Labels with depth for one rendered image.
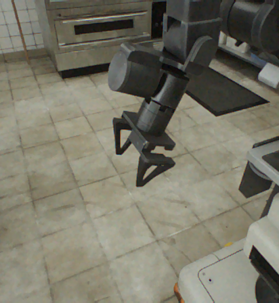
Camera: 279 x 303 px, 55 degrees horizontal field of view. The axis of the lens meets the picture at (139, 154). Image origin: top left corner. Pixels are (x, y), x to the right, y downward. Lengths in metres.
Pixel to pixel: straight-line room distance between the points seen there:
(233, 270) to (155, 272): 0.43
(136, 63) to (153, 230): 1.32
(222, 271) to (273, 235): 0.55
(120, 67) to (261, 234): 0.51
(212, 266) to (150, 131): 0.87
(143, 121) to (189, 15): 0.17
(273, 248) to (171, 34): 0.51
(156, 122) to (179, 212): 1.31
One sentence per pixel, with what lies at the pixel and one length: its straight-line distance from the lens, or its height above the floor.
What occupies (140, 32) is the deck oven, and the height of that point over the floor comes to 0.44.
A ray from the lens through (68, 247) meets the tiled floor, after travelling 1.61.
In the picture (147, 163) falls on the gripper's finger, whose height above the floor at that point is 1.06.
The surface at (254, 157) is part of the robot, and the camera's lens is 0.50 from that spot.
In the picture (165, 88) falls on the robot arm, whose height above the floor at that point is 1.15.
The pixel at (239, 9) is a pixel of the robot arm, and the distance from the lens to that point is 0.49.
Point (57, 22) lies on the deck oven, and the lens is 3.21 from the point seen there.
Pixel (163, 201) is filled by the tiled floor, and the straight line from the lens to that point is 1.77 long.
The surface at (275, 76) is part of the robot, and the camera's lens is 0.60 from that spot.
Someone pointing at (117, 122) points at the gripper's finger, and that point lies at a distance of 0.51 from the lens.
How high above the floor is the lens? 1.34
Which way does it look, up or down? 39 degrees down
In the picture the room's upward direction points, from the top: straight up
